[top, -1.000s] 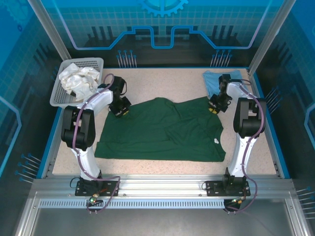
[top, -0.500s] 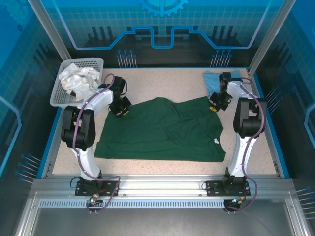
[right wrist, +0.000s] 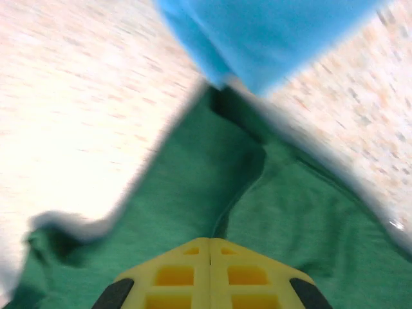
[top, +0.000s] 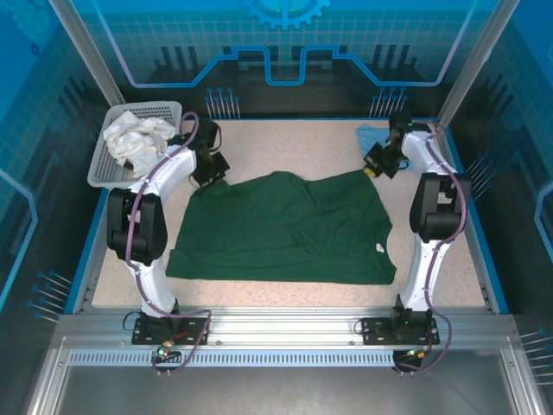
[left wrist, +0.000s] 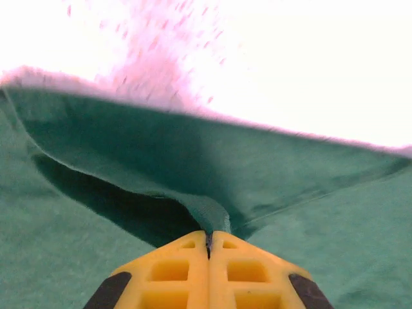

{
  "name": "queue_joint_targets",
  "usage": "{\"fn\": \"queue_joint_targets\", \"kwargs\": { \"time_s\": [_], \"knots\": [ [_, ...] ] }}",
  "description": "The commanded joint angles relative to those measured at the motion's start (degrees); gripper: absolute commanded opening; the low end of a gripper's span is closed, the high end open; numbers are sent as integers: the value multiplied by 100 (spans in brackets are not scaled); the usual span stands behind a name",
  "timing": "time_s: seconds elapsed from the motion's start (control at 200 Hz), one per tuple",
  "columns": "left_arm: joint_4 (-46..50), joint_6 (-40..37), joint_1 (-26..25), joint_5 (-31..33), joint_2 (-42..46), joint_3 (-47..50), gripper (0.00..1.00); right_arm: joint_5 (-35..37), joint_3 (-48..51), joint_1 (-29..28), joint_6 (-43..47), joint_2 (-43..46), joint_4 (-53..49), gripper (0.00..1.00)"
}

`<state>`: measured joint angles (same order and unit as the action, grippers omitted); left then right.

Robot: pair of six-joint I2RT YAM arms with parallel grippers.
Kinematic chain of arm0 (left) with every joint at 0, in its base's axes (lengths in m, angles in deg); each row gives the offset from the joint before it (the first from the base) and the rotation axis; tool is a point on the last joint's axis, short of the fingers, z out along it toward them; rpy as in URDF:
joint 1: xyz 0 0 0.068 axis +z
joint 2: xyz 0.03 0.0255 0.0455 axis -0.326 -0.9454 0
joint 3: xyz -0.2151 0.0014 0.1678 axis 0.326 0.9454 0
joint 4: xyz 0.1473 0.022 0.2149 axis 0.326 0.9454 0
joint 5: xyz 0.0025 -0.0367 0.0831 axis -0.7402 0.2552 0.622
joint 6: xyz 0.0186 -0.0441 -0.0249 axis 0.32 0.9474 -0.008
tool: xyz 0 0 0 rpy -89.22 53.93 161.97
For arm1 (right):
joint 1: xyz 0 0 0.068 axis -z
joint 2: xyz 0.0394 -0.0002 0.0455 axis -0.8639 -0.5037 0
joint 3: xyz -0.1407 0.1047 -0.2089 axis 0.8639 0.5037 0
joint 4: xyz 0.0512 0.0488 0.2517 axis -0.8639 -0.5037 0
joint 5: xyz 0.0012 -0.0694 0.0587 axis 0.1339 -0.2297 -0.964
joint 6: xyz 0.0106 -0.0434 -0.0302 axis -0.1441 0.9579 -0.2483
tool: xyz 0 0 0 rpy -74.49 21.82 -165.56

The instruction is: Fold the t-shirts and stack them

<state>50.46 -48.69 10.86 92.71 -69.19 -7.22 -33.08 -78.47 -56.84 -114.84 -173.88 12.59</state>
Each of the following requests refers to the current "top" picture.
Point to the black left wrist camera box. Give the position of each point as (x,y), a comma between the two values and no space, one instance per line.
(211,135)

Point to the folded light blue t-shirt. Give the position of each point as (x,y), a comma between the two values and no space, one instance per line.
(367,134)

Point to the grey perforated plastic basket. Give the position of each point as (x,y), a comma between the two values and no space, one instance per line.
(142,108)

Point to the crumpled white t-shirt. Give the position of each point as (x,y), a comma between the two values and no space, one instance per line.
(129,142)

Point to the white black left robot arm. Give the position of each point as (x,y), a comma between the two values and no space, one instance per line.
(173,168)

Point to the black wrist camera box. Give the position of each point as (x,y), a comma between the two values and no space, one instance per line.
(399,125)
(211,135)

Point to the dark green t-shirt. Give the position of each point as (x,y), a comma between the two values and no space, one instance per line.
(268,233)

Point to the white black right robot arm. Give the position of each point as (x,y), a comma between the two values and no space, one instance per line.
(423,151)

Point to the aluminium frame post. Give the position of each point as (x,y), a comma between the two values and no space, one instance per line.
(475,60)
(86,52)

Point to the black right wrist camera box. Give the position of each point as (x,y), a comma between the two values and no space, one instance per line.
(399,125)

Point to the small board with green LED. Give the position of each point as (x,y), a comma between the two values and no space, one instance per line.
(412,354)
(164,352)

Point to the aluminium right frame post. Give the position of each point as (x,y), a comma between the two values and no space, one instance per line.
(475,60)

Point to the aluminium left frame post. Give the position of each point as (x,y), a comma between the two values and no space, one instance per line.
(86,52)

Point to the aluminium frame rail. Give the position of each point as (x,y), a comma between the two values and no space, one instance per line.
(281,324)

